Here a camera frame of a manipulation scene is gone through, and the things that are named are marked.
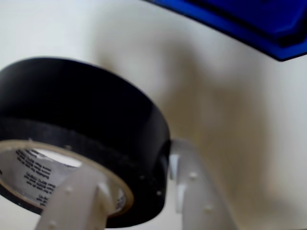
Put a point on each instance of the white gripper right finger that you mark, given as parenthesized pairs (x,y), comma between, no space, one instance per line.
(199,191)

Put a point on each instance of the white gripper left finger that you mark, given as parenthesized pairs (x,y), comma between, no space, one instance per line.
(76,203)

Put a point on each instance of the black tape roll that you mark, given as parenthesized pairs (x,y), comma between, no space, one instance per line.
(84,107)

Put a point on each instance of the blue plastic box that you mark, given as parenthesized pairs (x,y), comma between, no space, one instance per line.
(239,19)

